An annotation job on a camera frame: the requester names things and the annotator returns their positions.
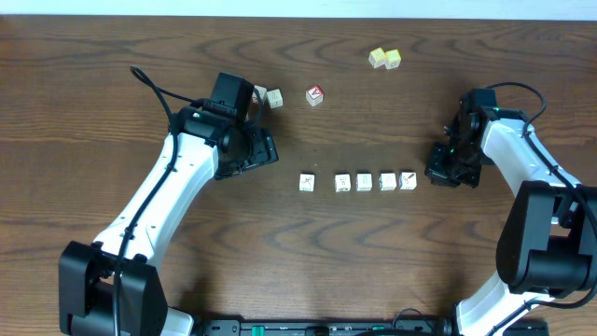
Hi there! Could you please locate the white block yellow W side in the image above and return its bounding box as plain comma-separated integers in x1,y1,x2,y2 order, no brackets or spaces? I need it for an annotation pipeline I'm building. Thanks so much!
334,174,352,192

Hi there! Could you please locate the white block red U side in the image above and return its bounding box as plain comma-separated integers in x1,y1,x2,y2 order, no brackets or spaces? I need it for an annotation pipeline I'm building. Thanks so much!
356,173,373,191

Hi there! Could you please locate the yellow block right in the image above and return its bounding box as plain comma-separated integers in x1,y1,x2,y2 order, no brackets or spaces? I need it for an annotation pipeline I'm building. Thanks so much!
384,49,402,70

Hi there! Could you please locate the red letter A block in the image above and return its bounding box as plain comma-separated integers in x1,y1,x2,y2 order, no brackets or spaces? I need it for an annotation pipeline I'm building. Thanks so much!
306,85,325,106

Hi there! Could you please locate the white block red bottom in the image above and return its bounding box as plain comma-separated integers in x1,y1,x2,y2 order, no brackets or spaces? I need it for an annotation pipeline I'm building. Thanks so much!
252,85,268,105

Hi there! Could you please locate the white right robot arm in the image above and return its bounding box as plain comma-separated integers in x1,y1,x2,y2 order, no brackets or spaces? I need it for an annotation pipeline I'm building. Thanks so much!
425,105,596,335

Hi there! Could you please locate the white block beside red-bottom block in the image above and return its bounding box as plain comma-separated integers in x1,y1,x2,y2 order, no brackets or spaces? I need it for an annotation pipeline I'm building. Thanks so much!
267,89,284,108

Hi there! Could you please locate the block with blue side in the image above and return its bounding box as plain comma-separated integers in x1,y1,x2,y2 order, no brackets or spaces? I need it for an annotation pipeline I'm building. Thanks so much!
399,172,417,190

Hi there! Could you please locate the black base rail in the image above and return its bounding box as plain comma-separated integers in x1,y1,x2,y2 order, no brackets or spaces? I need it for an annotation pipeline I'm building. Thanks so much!
158,306,550,336

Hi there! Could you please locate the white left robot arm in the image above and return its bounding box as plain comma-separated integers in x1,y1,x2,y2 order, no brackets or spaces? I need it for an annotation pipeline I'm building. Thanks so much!
59,106,278,335

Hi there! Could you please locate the white block green Z side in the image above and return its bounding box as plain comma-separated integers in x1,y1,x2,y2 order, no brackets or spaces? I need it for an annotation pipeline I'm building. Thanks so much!
379,172,397,191

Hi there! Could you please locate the yellow block left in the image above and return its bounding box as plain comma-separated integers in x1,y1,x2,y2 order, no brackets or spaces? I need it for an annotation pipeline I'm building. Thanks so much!
368,48,387,68

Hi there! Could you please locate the white block green 4 side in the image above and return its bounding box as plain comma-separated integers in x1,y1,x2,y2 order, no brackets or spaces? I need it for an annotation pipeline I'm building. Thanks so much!
298,174,315,192

